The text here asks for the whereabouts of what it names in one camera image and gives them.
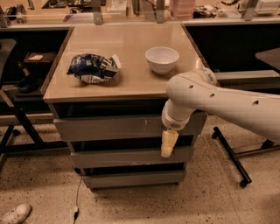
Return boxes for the blue crumpled chip bag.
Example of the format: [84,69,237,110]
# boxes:
[66,53,121,84]

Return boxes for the black wheeled stand base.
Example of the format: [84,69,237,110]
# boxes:
[212,127,280,188]

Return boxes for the white shoe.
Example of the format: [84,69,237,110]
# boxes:
[0,203,32,224]

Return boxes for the grey bottom drawer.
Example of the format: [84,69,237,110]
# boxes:
[83,170,186,189]

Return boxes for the black cable on floor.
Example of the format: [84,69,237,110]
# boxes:
[72,174,83,224]

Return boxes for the white ceramic bowl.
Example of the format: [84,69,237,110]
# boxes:
[145,46,179,74]

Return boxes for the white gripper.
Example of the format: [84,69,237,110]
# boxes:
[161,100,194,158]

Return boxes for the grey top drawer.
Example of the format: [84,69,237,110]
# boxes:
[53,111,208,143]

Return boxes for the grey drawer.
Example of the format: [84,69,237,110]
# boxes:
[83,170,186,189]
[71,146,194,168]
[53,111,208,143]

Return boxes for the grey middle drawer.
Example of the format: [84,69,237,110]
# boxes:
[71,146,194,168]

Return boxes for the grey drawer cabinet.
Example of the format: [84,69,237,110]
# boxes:
[44,23,215,190]

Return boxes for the dark box on shelf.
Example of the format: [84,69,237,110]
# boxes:
[24,52,56,69]

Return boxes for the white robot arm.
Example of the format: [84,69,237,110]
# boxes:
[161,68,280,158]

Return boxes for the pink stacked bins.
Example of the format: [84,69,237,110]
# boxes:
[169,0,195,21]

